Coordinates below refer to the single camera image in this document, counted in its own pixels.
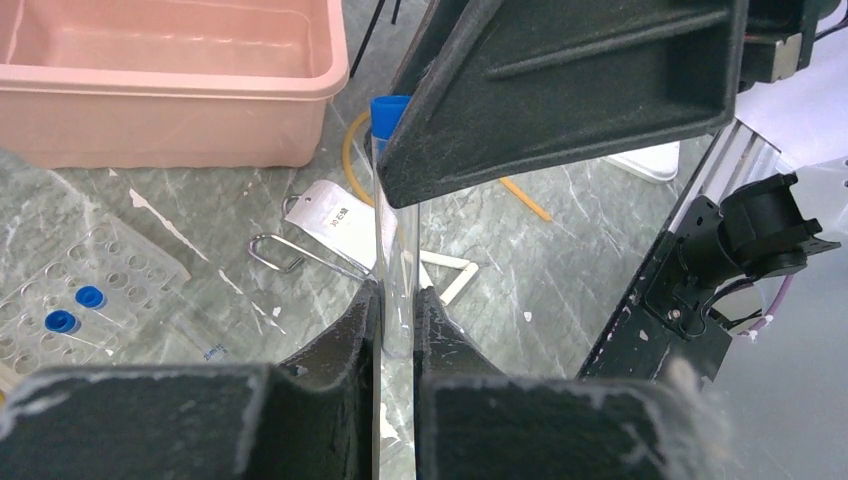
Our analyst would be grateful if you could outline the blue capped test tube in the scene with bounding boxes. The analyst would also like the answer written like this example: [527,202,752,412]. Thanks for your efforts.
[370,95,420,360]

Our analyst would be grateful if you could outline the pink plastic bin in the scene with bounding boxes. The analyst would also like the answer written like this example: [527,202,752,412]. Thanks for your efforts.
[1,0,349,169]

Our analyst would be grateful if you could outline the white plastic lid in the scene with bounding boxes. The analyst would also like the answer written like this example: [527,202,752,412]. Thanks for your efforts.
[606,141,680,184]

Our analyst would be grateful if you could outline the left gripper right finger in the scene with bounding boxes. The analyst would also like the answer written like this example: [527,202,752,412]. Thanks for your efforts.
[414,288,732,479]

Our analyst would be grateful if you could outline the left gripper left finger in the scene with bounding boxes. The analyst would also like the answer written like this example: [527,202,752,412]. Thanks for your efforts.
[1,281,381,479]

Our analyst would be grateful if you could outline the metal crucible tongs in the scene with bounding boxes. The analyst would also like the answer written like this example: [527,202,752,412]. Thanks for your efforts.
[247,222,369,281]

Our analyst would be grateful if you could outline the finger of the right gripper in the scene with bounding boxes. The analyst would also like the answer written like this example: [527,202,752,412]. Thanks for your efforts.
[376,1,748,208]

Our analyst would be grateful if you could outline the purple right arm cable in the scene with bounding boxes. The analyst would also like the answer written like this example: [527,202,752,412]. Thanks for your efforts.
[735,274,796,339]

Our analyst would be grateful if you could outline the white powder zip bag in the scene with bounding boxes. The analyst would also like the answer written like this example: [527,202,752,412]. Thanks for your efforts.
[283,180,398,275]

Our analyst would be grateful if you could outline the white clay triangle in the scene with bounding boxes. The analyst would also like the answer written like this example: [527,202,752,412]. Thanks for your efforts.
[415,248,480,307]

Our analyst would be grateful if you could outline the yellow rubber tubing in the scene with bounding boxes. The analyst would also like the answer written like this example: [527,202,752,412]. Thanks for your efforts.
[341,111,553,222]

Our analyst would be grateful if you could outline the clear acrylic tube rack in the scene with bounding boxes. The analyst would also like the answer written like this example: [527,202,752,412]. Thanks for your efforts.
[1,216,191,392]

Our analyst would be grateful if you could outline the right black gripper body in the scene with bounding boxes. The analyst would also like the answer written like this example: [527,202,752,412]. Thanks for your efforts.
[739,0,847,87]

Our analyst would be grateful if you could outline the black ring stand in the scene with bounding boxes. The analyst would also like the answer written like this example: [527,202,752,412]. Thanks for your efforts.
[349,0,403,79]

